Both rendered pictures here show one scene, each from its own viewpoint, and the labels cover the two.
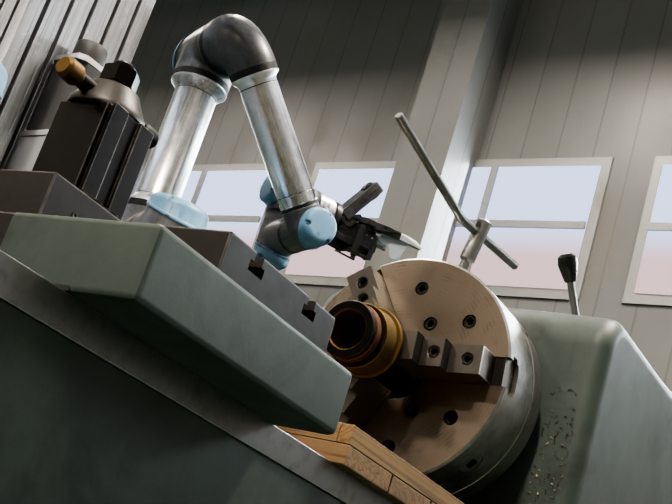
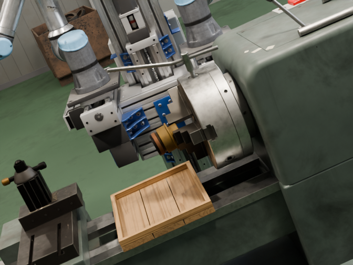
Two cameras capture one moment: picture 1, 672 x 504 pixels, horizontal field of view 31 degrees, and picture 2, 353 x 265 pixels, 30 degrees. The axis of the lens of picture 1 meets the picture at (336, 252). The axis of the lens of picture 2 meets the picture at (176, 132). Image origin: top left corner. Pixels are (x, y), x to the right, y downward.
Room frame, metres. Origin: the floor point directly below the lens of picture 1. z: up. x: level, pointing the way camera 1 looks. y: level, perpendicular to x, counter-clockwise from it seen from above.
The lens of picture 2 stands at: (0.35, -1.66, 1.78)
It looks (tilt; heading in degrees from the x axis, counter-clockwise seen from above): 20 degrees down; 54
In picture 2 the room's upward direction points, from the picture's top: 23 degrees counter-clockwise
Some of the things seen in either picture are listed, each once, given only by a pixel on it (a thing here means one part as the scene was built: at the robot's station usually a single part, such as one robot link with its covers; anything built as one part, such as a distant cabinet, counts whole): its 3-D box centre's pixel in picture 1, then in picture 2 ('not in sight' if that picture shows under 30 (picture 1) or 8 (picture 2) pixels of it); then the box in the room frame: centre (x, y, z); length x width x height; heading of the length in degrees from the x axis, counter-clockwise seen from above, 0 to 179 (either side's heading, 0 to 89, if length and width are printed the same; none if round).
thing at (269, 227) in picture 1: (279, 238); not in sight; (2.33, 0.12, 1.46); 0.11 x 0.08 x 0.11; 28
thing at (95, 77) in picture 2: not in sight; (88, 74); (1.73, 0.62, 1.21); 0.15 x 0.15 x 0.10
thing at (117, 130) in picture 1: (93, 163); (34, 190); (1.14, 0.26, 1.07); 0.07 x 0.07 x 0.10; 56
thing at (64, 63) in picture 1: (77, 76); (9, 180); (1.10, 0.29, 1.13); 0.04 x 0.02 x 0.02; 146
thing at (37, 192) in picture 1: (77, 240); (50, 206); (1.16, 0.25, 1.00); 0.20 x 0.10 x 0.05; 146
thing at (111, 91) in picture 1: (109, 104); (23, 173); (1.14, 0.26, 1.13); 0.08 x 0.08 x 0.03
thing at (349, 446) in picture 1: (273, 459); (158, 202); (1.39, 0.00, 0.88); 0.36 x 0.30 x 0.04; 56
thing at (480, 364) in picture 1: (453, 362); (194, 133); (1.49, -0.18, 1.09); 0.12 x 0.11 x 0.05; 56
